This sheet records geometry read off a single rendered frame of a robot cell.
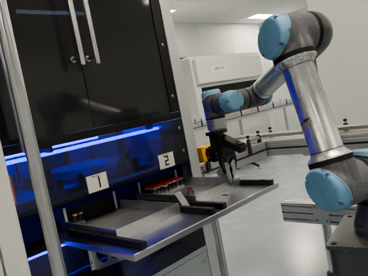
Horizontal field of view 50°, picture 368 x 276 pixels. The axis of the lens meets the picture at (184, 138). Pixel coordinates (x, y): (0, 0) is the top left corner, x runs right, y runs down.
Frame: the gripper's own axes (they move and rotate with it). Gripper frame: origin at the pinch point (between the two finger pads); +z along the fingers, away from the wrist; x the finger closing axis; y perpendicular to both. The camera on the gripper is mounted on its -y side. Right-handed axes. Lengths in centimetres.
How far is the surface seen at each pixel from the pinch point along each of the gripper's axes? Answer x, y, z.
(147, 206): 28.5, 18.0, 1.5
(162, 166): 10.0, 26.7, -9.3
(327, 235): -86, 12, 55
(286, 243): -145, 81, 90
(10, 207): 91, -29, -20
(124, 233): 52, 1, 2
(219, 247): -30, 43, 43
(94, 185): 43, 27, -10
